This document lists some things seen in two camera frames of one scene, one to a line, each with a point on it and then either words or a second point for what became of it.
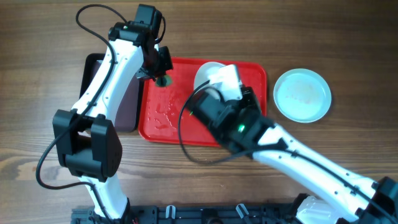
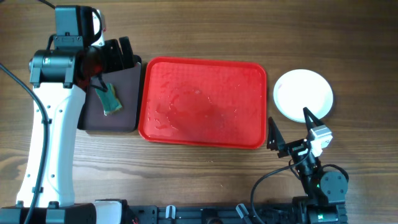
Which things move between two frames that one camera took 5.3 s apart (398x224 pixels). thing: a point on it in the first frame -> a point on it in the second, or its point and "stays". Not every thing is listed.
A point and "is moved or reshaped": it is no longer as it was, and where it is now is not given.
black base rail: (191, 214) stays
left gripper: (167, 65) -> (119, 62)
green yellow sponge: (165, 81) is moved or reshaped
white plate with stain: (202, 74) -> (300, 89)
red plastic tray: (164, 114) stays
